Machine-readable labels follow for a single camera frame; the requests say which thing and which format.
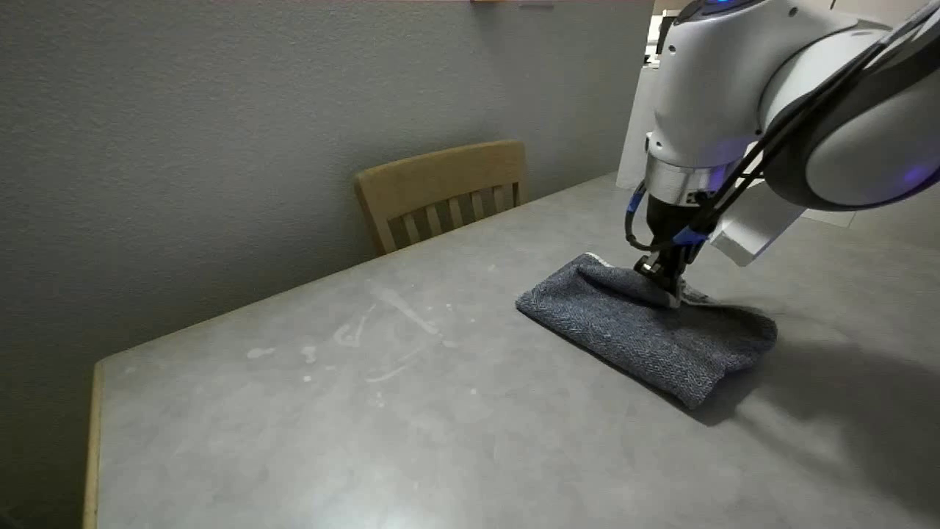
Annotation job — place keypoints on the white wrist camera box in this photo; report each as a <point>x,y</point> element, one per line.
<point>753,231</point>

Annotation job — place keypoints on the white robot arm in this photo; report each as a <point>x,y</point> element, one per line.
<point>705,90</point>

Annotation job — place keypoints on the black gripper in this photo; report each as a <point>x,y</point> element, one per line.
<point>677,223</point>

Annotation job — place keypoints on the blue-grey striped towel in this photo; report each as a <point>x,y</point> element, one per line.
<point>634,338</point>

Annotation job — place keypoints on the wooden chair with short slats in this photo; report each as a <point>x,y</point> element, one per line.
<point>441,178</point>

